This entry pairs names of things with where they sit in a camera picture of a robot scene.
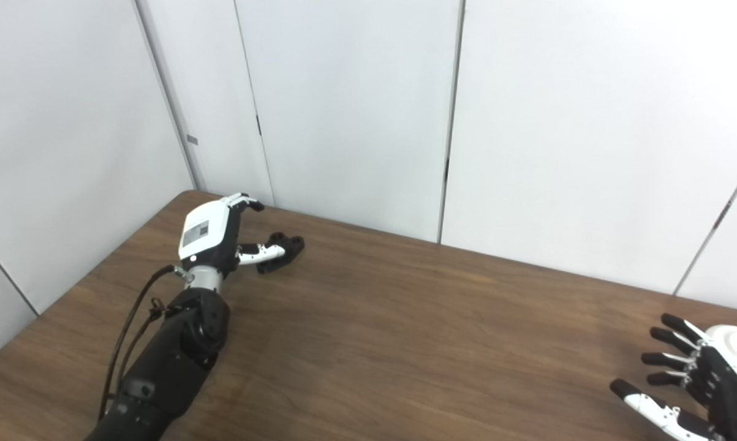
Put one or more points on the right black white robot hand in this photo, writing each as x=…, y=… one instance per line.
x=723, y=392

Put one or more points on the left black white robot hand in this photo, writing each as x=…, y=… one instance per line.
x=206, y=233

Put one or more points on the black flanged holder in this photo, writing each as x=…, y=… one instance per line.
x=290, y=250

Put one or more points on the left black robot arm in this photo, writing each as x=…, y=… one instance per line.
x=172, y=349

